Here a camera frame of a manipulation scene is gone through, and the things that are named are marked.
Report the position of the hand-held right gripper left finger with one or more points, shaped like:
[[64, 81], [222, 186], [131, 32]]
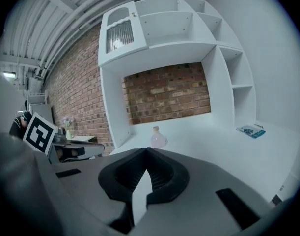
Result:
[[86, 200]]

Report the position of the small metal part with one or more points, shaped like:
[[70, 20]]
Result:
[[258, 126]]

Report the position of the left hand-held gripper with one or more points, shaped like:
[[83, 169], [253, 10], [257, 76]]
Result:
[[39, 133]]

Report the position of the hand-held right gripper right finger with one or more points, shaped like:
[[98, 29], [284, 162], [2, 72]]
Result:
[[201, 205]]

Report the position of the small white side table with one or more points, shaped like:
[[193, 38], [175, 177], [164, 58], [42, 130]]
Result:
[[82, 138]]

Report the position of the blue flat packet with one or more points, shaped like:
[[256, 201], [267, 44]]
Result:
[[251, 131]]

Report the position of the ceiling light panel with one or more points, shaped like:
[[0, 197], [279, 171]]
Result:
[[9, 74]]

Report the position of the white vase with flowers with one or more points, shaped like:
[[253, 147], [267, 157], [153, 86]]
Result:
[[67, 129]]

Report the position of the white shelf unit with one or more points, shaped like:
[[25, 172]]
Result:
[[213, 65]]

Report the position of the white glass cabinet door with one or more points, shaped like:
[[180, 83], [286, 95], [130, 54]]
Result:
[[119, 31]]

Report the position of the small pink bottle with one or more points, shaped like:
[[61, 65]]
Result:
[[158, 139]]

